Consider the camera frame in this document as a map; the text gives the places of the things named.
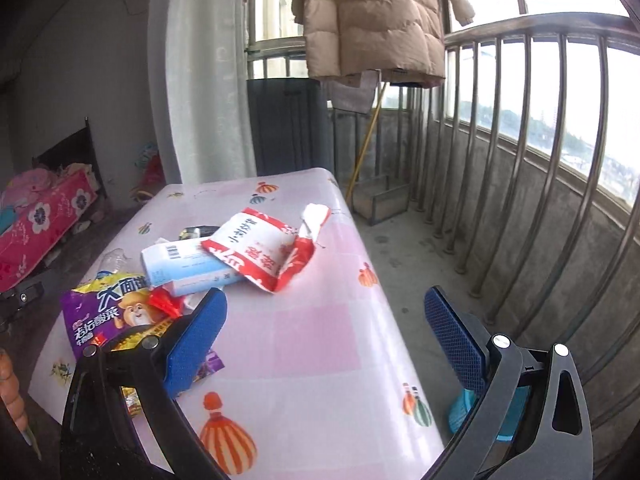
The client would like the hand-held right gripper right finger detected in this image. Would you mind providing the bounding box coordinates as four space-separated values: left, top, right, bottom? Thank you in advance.
424 286 596 480

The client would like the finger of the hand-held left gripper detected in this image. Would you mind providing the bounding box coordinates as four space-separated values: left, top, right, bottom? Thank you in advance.
0 282 46 321

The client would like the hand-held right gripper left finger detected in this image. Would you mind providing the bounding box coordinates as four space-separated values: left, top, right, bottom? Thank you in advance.
60 287 231 480

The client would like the small red plastic wrapper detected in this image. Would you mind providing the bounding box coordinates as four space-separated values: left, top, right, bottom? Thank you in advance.
148 287 187 319

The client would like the blue plastic basket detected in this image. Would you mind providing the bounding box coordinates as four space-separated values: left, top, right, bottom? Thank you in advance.
447 389 531 443

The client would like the purple snack packet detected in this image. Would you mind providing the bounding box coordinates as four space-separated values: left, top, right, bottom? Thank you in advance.
60 270 223 418

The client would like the white and blue box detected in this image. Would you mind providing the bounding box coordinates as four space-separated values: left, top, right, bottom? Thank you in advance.
140 237 251 297

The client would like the clear plastic wrapper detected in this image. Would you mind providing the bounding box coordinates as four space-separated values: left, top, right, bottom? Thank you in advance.
97 247 136 278

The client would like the red and white packet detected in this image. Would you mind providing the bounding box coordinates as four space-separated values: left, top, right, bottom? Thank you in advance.
200 203 331 295

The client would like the black and yellow wrapper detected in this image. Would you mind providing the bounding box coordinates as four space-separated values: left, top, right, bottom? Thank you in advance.
179 225 217 242

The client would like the pink printed tablecloth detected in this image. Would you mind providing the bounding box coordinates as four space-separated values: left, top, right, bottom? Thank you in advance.
27 167 446 480

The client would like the metal dustpan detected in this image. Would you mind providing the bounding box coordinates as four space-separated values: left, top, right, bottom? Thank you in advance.
350 175 412 226

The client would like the colourful cloth pile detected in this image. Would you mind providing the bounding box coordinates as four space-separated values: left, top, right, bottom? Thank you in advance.
130 142 166 206

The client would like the yellow broom stick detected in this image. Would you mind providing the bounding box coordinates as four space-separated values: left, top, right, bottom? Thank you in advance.
346 77 388 203

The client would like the dark grey cabinet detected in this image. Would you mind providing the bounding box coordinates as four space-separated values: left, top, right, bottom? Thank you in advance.
246 76 335 176

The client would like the white curtain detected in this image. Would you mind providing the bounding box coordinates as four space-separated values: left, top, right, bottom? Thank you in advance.
165 0 258 186

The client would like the white hanging cloth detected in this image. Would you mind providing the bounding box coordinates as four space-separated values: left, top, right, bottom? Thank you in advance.
325 71 383 111

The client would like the metal balcony railing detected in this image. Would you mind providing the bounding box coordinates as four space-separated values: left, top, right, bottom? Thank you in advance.
245 12 640 441

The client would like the beige puffer jacket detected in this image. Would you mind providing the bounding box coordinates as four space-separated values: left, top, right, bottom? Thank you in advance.
291 0 476 86

